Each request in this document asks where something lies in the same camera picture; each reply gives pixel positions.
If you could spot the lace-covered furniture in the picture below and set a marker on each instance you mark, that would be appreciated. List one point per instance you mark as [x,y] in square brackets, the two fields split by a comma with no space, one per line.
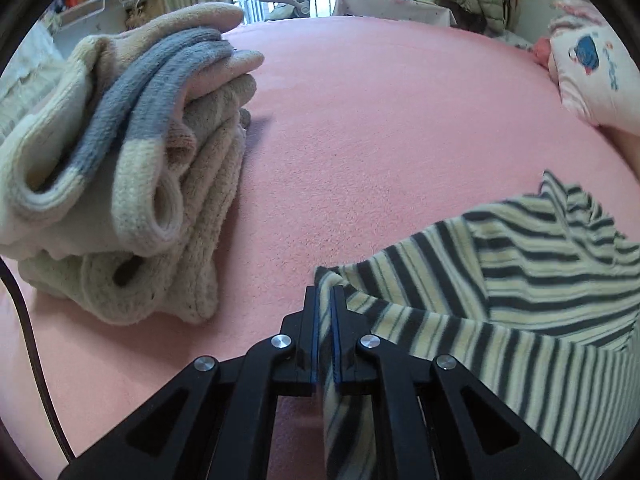
[25,75]

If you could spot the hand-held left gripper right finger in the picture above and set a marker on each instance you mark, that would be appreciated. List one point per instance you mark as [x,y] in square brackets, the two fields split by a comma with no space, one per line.
[336,330]

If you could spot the cream blue-striped folded sweater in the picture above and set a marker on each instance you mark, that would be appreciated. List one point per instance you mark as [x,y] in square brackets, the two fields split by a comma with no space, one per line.
[125,110]

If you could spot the small table with tablecloth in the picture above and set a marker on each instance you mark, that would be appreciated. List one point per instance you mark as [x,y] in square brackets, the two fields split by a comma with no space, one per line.
[395,10]

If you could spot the pink bed sheet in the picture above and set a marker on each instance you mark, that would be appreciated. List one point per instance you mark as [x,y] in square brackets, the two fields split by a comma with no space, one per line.
[375,135]

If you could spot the white cartoon print pillow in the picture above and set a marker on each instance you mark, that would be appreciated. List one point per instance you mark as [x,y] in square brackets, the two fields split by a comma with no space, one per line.
[595,75]

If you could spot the pink ruffled pillow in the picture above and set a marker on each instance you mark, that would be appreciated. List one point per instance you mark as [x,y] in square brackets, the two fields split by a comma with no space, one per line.
[575,10]

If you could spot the striped long-sleeve shirt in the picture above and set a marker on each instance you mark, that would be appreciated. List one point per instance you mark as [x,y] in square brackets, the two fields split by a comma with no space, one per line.
[525,280]

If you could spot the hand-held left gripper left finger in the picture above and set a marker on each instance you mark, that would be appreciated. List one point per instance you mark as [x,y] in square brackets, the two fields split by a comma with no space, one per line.
[314,330]

